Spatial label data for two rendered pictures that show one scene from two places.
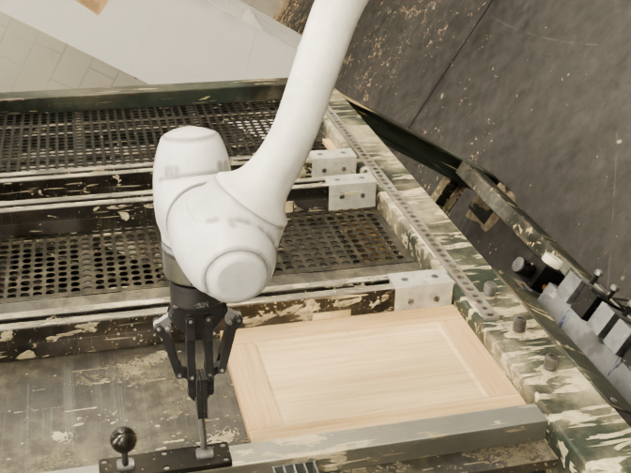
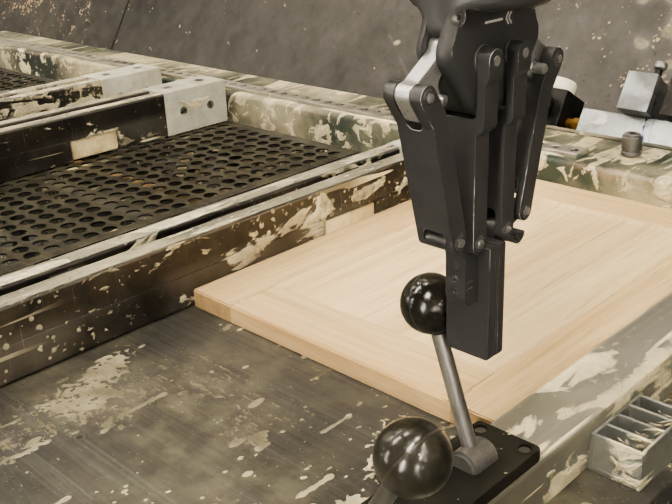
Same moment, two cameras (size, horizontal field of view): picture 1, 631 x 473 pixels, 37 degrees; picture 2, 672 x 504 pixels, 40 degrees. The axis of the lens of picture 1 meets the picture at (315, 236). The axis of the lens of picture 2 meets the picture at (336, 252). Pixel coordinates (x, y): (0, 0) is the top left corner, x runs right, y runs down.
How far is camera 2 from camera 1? 1.08 m
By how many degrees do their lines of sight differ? 28
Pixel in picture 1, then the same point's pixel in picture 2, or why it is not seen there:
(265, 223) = not seen: outside the picture
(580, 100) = (322, 18)
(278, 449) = (571, 397)
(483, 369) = (638, 212)
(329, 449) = (646, 363)
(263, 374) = (353, 318)
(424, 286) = not seen: hidden behind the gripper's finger
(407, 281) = not seen: hidden behind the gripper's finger
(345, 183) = (183, 88)
